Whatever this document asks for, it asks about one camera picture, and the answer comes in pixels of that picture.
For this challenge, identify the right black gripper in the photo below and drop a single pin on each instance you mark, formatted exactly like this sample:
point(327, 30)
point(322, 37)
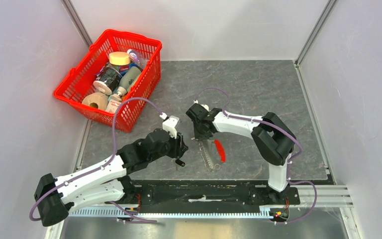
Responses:
point(200, 136)

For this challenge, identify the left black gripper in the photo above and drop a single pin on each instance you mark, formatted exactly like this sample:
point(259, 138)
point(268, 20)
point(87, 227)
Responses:
point(179, 146)

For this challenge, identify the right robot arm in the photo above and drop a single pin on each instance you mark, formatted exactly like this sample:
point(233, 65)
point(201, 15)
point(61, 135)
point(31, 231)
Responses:
point(272, 137)

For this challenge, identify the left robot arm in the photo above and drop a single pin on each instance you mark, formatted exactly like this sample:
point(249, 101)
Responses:
point(105, 181)

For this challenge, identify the white red small bottle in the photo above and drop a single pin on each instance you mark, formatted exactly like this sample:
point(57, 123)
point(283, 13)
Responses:
point(114, 102)

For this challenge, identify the grey green bottle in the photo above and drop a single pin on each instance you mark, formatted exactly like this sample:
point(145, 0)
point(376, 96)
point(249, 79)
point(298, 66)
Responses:
point(127, 80)

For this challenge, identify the tape roll beige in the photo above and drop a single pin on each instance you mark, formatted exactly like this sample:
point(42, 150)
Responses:
point(97, 100)

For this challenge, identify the dark jar with beige lid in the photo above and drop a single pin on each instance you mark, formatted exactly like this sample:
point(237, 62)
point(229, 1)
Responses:
point(107, 80)

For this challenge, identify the red plastic basket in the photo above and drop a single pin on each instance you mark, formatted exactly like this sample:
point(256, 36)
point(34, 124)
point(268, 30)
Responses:
point(144, 53)

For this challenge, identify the jar with yellow lid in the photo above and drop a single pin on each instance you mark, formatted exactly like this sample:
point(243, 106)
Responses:
point(119, 58)

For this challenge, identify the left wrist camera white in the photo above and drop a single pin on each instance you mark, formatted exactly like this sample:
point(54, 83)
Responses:
point(169, 124)

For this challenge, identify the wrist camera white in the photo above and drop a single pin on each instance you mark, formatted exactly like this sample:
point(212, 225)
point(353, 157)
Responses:
point(206, 107)
point(169, 124)

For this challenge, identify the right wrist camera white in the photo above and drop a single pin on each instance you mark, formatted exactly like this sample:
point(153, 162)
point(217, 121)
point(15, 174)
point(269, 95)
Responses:
point(206, 107)

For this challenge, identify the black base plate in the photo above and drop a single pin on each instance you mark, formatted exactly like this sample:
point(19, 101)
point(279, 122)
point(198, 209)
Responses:
point(204, 196)

